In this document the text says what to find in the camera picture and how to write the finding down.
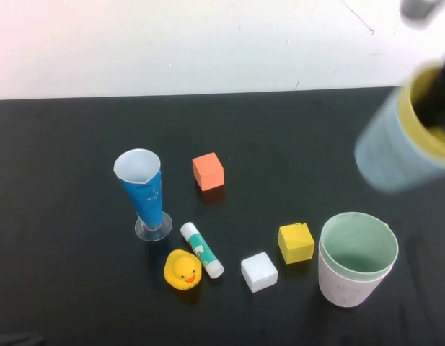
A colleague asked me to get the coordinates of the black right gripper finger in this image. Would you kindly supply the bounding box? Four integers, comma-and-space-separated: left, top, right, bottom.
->
413, 46, 445, 136

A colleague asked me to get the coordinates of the yellow plastic cup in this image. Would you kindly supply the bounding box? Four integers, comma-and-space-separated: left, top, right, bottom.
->
397, 63, 445, 167

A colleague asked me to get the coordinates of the light blue plastic cup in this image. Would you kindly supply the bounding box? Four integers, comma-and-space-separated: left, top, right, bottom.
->
354, 85, 445, 194

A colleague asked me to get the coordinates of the green plastic cup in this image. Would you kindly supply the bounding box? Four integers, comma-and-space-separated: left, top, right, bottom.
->
320, 211, 400, 283

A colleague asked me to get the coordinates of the pink plastic cup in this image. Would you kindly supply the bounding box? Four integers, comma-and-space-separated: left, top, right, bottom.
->
318, 239, 395, 309

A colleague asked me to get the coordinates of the orange foam cube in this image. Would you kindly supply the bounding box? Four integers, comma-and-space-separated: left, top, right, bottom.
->
192, 151, 225, 192

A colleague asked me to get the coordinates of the white foam cube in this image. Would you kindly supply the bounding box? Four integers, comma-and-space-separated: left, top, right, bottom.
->
240, 252, 279, 293

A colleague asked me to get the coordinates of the white green glue stick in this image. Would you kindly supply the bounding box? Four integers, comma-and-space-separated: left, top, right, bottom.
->
180, 222, 226, 280

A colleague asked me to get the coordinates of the yellow rubber duck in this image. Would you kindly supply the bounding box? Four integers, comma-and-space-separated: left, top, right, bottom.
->
164, 249, 203, 290

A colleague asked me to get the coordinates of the blue paper-wrapped tall glass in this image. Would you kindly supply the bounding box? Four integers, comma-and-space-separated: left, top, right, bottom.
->
113, 148, 174, 241

